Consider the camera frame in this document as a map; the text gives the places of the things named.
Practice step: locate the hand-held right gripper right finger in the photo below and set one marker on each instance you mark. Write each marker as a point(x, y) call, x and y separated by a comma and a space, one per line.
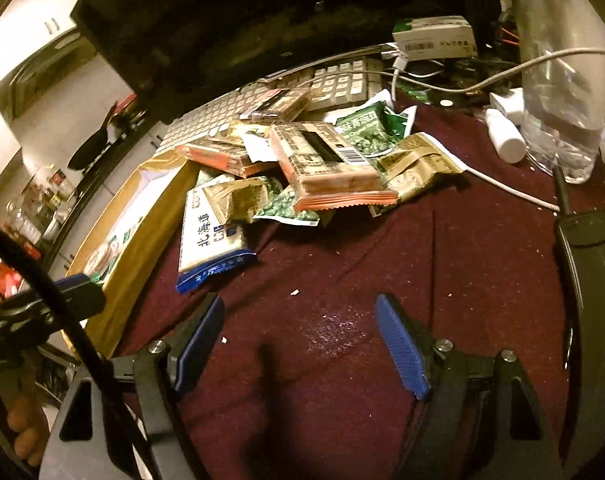
point(400, 347)

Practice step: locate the white kitchen base cabinet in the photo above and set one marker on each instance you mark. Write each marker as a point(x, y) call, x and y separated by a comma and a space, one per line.
point(100, 195)

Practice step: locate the orange black-striped snack packet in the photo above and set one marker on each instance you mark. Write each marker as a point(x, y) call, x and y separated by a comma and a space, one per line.
point(327, 175)

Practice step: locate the red package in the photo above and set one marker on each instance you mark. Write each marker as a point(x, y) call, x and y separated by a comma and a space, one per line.
point(2, 280)

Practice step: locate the blue white snack packet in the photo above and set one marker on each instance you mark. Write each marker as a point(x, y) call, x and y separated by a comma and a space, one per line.
point(207, 240)

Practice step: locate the white green carton box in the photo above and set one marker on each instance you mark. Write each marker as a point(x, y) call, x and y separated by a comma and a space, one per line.
point(432, 35)

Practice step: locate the clear plastic pitcher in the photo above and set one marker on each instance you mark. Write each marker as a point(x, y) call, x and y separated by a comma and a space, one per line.
point(557, 85)

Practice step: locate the range hood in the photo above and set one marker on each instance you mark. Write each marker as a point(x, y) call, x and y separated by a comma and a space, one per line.
point(47, 75)

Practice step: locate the green white snack packet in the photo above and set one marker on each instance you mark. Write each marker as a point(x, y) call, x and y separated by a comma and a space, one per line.
point(372, 132)

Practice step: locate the small white container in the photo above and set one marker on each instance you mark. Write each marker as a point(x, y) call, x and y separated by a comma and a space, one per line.
point(507, 101)

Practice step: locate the white keyboard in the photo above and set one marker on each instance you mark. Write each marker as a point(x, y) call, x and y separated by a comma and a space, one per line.
point(202, 120)

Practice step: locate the person's left hand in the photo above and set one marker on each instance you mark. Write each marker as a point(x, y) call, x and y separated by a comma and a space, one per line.
point(27, 437)

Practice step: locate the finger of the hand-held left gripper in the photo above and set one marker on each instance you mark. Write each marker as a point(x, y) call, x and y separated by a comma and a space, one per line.
point(80, 292)

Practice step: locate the small white bottle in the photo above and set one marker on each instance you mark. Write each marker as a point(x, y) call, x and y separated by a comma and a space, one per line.
point(504, 135)

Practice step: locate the gold snack packet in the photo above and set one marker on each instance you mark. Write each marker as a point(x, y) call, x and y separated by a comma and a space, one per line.
point(237, 197)
point(417, 162)

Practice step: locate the black plastic object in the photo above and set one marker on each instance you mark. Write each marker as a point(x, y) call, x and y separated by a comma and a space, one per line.
point(592, 285)

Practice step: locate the black frying pan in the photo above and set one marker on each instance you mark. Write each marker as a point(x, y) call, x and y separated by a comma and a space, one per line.
point(95, 145)

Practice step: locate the group of condiment bottles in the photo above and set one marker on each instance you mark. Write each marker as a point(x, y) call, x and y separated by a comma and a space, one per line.
point(47, 200)

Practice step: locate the gold cardboard box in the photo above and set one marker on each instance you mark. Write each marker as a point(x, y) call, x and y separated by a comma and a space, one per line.
point(132, 265)

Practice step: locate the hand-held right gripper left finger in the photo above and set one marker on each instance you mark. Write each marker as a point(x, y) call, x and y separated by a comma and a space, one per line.
point(197, 346)

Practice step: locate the black computer monitor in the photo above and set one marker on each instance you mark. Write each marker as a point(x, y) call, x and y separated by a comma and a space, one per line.
point(232, 20)

